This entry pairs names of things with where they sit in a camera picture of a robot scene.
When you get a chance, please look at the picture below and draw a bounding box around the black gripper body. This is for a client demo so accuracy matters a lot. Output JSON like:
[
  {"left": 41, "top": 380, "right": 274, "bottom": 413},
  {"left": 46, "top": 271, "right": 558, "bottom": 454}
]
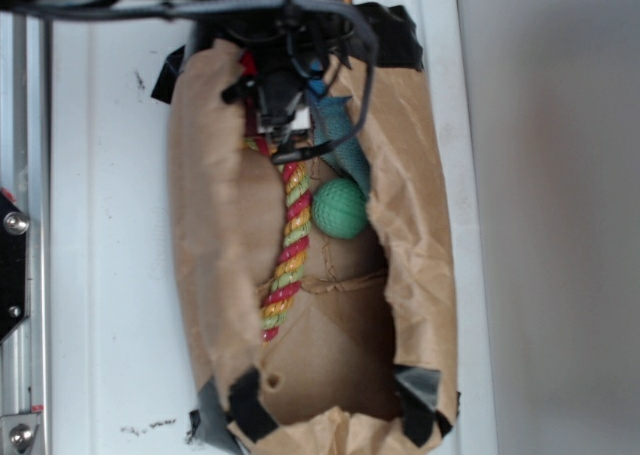
[{"left": 221, "top": 49, "right": 311, "bottom": 136}]

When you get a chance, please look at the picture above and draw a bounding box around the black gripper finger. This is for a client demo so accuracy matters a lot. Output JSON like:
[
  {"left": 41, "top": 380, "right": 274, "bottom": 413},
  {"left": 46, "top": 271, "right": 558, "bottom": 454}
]
[
  {"left": 282, "top": 126, "right": 299, "bottom": 147},
  {"left": 268, "top": 128, "right": 284, "bottom": 151}
]

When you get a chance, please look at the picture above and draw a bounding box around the red paper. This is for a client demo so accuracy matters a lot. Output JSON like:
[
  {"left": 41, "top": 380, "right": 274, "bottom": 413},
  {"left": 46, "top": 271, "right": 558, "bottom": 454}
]
[{"left": 239, "top": 51, "right": 258, "bottom": 83}]

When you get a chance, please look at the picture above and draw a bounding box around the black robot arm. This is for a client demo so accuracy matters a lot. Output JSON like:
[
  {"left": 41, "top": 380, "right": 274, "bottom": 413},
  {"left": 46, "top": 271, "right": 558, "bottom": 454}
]
[{"left": 1, "top": 0, "right": 357, "bottom": 164}]

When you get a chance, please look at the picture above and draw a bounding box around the light blue towel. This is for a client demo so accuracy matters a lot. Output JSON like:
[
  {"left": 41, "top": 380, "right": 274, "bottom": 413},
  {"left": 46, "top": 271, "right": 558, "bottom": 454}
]
[{"left": 306, "top": 75, "right": 371, "bottom": 203}]

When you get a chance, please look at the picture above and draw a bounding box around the green rubber ball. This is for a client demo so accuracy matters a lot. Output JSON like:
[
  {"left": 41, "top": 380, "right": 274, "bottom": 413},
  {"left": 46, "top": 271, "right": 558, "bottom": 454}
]
[{"left": 312, "top": 178, "right": 368, "bottom": 240}]

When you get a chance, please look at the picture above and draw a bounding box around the brown paper bag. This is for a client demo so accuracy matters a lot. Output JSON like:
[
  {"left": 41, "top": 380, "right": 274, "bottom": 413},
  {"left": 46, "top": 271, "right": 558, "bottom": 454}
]
[{"left": 167, "top": 2, "right": 460, "bottom": 451}]

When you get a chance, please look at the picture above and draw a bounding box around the white plastic tray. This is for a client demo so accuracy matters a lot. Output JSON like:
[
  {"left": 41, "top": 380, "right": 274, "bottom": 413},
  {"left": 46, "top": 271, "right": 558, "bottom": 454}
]
[{"left": 47, "top": 0, "right": 498, "bottom": 454}]

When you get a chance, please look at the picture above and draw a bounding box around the red yellow green rope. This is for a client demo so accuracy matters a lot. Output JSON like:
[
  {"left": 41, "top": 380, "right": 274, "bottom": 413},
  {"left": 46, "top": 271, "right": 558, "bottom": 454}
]
[{"left": 241, "top": 134, "right": 313, "bottom": 342}]

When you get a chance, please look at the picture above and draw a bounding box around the grey braided cable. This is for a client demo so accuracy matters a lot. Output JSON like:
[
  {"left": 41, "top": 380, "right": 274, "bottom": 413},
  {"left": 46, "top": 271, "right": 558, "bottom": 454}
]
[{"left": 9, "top": 0, "right": 379, "bottom": 165}]

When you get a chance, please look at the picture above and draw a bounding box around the black metal bracket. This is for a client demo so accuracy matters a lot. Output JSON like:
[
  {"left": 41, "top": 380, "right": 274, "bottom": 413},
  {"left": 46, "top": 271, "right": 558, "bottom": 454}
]
[{"left": 0, "top": 188, "right": 30, "bottom": 343}]

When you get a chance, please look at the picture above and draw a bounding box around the aluminium frame rail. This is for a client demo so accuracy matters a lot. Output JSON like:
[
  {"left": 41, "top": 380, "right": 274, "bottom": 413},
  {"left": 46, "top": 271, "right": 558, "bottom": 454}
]
[{"left": 1, "top": 13, "right": 51, "bottom": 454}]

